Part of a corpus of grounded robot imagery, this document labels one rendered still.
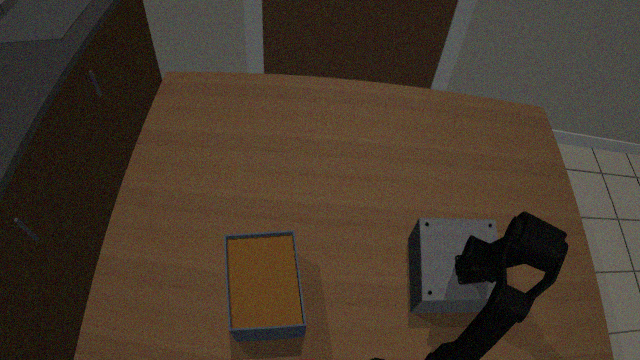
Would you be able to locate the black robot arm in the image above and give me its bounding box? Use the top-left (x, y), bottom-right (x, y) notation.
top-left (425, 212), bottom-right (568, 360)

